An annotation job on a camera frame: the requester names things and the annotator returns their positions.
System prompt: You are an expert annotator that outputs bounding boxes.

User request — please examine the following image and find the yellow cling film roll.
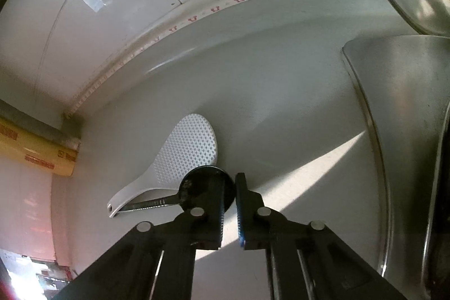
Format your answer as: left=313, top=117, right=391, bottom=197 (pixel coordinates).
left=0, top=117, right=78, bottom=177

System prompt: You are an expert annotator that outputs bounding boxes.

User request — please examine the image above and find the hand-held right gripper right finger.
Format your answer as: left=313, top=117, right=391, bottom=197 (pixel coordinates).
left=235, top=172, right=408, bottom=300

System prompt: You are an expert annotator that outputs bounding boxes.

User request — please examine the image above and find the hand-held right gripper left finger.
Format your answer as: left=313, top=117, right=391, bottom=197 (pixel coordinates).
left=53, top=175, right=226, bottom=300

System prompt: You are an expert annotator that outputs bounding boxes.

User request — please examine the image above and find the grey corner strip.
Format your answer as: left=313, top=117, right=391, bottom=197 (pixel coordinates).
left=0, top=99, right=82, bottom=149

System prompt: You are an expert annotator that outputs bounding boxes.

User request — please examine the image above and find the stainless steel pot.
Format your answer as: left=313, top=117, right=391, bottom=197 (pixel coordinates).
left=422, top=93, right=450, bottom=300

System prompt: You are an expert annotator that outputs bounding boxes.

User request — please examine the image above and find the black spoon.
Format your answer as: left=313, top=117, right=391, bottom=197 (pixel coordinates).
left=120, top=166, right=235, bottom=214

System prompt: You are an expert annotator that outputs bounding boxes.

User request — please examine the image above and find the white textured rice paddle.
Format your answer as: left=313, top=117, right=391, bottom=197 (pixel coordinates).
left=107, top=114, right=219, bottom=218

